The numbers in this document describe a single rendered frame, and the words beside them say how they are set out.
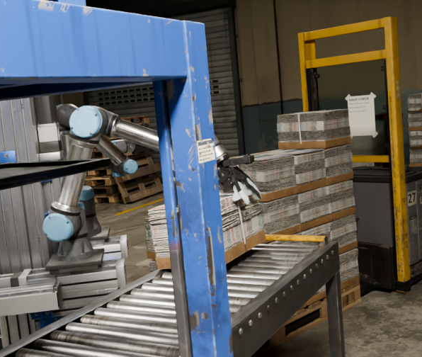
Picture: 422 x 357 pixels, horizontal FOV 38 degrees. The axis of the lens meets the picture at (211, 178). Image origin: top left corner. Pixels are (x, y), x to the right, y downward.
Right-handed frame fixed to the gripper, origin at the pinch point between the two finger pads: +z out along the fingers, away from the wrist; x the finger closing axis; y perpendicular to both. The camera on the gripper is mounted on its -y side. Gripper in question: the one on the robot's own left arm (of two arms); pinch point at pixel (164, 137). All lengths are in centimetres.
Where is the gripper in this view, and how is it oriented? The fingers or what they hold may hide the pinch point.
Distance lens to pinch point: 339.8
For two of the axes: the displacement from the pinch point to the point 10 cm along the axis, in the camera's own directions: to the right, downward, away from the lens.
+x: 5.4, 1.9, -8.2
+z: 8.4, -1.4, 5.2
